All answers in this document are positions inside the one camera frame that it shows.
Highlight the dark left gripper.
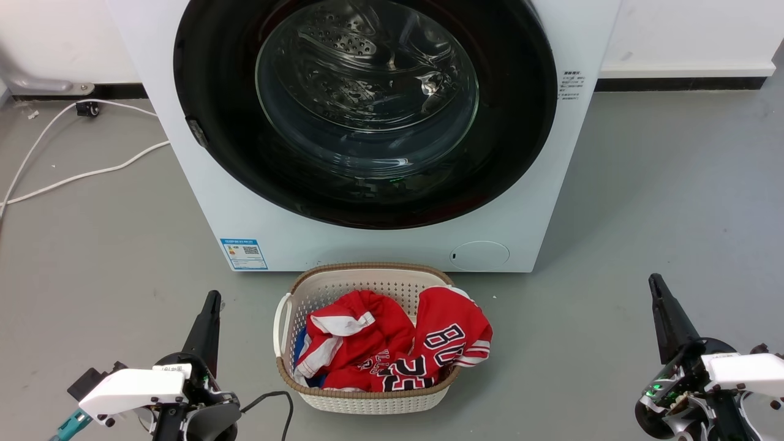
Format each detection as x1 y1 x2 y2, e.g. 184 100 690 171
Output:
153 291 239 408

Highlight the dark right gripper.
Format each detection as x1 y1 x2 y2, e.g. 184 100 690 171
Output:
635 274 745 441

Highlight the red jersey with white collar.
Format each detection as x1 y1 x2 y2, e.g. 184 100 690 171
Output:
294 290 417 391

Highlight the teal plastic connector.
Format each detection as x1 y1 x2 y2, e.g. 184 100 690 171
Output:
49 409 92 441

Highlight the round black glass washer door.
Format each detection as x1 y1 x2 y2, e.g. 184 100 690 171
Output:
173 0 558 230

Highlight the white power cable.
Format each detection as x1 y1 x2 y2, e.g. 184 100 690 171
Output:
0 141 172 207
0 99 159 212

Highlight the small printed text label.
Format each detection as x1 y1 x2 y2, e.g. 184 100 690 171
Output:
558 69 587 102

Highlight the white front-load washing machine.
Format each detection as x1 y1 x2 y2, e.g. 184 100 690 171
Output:
107 0 622 273

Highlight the blue garment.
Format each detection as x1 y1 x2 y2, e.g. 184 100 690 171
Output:
293 328 325 388

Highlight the red jersey with black numbers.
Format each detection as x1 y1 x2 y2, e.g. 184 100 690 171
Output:
367 285 494 393

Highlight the round white filter cover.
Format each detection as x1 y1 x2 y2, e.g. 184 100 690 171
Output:
450 241 510 271

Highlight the cream perforated plastic laundry basket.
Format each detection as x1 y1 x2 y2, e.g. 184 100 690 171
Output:
273 263 463 415

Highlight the steel perforated washer drum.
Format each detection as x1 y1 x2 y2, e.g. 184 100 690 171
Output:
256 0 480 165

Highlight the blue energy label sticker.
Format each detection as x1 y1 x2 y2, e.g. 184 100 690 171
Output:
219 238 269 271

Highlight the grey metal floor bracket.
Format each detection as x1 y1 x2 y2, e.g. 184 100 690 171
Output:
0 58 96 97

